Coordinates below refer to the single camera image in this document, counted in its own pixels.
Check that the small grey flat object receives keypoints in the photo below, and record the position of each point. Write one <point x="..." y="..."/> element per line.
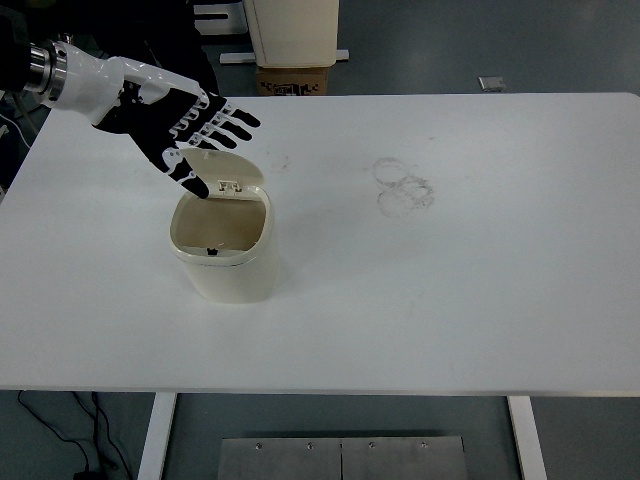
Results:
<point x="492" y="83"/>

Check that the white table leg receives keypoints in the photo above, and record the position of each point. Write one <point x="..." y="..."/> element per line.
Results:
<point x="527" y="440"/>
<point x="156" y="435"/>

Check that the white table foot bar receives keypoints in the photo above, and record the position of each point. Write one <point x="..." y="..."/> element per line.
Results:
<point x="235" y="58"/>

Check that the large cream plastic bin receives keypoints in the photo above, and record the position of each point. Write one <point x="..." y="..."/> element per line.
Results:
<point x="295" y="30"/>

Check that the cream lidded trash bin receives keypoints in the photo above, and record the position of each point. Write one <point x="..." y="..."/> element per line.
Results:
<point x="227" y="272"/>

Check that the grey white furniture base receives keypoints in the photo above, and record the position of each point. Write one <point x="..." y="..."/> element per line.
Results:
<point x="220" y="17"/>

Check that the grey metal plate with screws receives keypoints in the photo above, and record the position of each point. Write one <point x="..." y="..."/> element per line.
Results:
<point x="280" y="460"/>
<point x="405" y="460"/>

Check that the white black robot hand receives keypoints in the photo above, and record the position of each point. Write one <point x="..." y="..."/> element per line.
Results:
<point x="145" y="125"/>

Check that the person's legs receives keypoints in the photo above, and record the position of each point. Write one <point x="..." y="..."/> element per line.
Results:
<point x="170" y="35"/>

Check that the brown printed cardboard box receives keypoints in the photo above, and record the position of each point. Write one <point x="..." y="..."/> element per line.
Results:
<point x="292" y="82"/>

